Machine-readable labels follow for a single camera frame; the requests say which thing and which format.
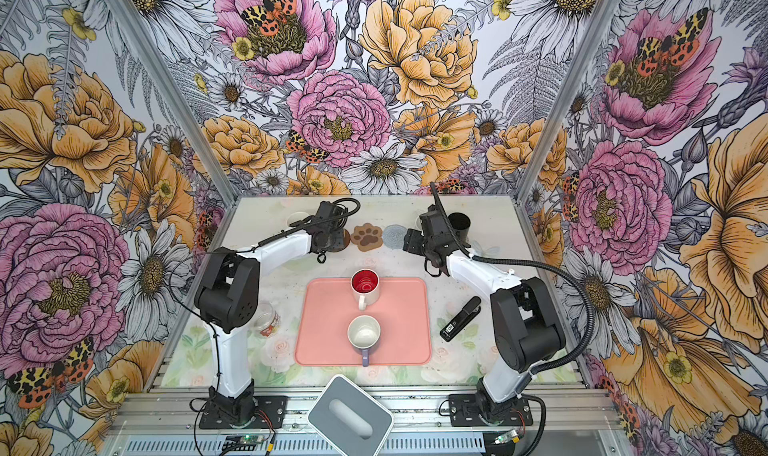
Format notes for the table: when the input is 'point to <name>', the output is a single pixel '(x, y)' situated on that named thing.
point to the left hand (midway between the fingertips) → (331, 244)
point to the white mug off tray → (296, 217)
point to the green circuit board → (241, 443)
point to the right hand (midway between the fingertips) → (414, 247)
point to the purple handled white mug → (364, 332)
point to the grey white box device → (350, 419)
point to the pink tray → (326, 308)
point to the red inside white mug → (365, 284)
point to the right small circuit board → (508, 437)
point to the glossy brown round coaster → (347, 238)
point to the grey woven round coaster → (394, 236)
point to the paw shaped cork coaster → (367, 237)
